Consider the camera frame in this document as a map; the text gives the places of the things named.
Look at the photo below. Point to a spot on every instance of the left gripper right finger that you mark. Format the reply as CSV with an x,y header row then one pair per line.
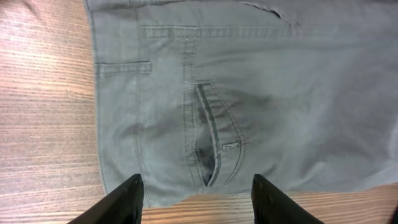
x,y
272,206

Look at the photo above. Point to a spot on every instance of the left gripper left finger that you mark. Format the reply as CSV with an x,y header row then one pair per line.
x,y
122,206

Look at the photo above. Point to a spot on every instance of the grey cotton shorts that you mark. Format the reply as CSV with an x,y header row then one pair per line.
x,y
198,96

